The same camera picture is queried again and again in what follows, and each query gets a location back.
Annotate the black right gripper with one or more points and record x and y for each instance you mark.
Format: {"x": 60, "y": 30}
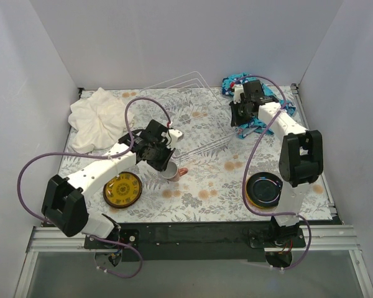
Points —
{"x": 236, "y": 113}

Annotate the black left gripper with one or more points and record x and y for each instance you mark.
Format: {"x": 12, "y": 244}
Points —
{"x": 161, "y": 159}

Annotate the salmon pink ceramic mug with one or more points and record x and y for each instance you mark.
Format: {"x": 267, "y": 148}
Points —
{"x": 173, "y": 172}

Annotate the white wire dish rack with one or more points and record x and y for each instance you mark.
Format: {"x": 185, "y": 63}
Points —
{"x": 198, "y": 111}

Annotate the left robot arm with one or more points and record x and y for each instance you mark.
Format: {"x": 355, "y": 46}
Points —
{"x": 65, "y": 199}

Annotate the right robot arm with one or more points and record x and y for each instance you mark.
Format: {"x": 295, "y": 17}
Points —
{"x": 300, "y": 165}

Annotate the blue shark print cloth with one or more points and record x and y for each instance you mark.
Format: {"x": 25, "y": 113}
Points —
{"x": 255, "y": 125}

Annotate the yellow patterned plate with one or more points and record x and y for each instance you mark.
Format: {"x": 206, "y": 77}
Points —
{"x": 123, "y": 190}

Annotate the white crumpled cloth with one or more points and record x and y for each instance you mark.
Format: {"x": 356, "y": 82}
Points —
{"x": 98, "y": 120}

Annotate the floral patterned table mat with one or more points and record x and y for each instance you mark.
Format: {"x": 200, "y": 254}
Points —
{"x": 215, "y": 157}

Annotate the black iridescent plate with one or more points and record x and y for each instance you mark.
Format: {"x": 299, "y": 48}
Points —
{"x": 263, "y": 190}

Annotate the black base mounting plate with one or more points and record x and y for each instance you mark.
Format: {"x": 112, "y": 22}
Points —
{"x": 200, "y": 240}

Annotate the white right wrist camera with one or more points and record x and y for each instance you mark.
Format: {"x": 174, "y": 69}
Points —
{"x": 238, "y": 90}

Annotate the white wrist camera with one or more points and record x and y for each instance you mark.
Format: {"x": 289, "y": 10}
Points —
{"x": 172, "y": 137}
{"x": 238, "y": 90}

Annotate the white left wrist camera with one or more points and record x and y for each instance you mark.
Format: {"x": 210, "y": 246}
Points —
{"x": 172, "y": 137}

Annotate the aluminium frame rail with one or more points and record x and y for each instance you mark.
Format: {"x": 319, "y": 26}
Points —
{"x": 197, "y": 260}

